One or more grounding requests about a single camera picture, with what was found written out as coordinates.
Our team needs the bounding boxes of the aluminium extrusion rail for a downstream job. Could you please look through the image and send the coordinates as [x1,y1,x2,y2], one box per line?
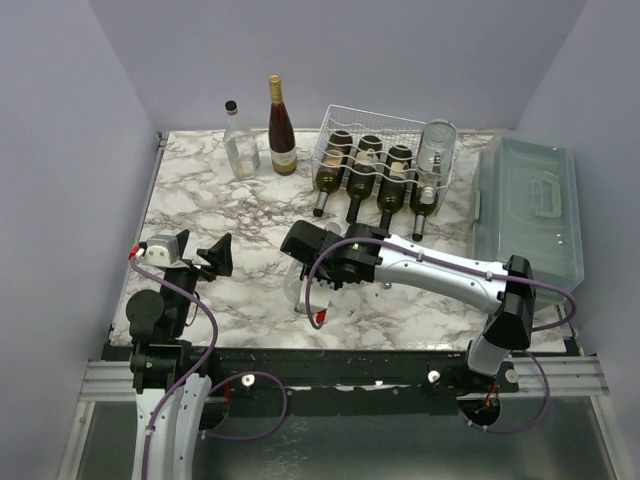
[79,356,609,402]

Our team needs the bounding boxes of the dark bottle black neck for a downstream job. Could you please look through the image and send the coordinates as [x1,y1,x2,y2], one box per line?
[376,145,412,230]
[345,135,382,224]

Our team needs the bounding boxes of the green bottle silver neck rightmost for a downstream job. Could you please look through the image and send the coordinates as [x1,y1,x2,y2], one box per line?
[409,184,438,242]

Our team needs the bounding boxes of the green bottle silver neck leftmost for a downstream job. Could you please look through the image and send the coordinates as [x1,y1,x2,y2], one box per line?
[313,130,353,217]

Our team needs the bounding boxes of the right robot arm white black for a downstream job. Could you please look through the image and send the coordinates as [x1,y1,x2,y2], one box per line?
[280,220,536,392]

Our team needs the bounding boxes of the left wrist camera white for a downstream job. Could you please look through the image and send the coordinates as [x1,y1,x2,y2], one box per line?
[129,234,186,269]

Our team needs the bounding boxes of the green bottle silver neck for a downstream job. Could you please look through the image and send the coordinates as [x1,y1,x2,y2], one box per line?
[313,130,353,217]
[409,184,438,242]

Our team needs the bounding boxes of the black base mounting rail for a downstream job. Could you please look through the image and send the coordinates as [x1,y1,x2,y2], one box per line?
[99,344,586,419]

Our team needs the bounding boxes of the clear plastic storage box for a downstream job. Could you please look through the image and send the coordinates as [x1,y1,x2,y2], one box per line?
[467,131,584,292]

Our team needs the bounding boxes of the red wine bottle gold cap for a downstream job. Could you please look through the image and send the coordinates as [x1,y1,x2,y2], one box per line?
[268,75,297,176]

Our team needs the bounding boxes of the white wire wine rack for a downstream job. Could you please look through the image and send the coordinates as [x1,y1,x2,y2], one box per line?
[311,105,458,204]

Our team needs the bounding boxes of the clear bottle silver stopper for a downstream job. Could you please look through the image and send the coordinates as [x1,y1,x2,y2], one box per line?
[281,220,341,312]
[416,119,457,205]

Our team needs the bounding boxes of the clear bottle dark cork stopper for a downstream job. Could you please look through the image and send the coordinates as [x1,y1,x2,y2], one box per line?
[223,100,260,180]

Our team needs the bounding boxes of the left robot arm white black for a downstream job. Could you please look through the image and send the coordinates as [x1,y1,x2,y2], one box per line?
[125,230,233,479]

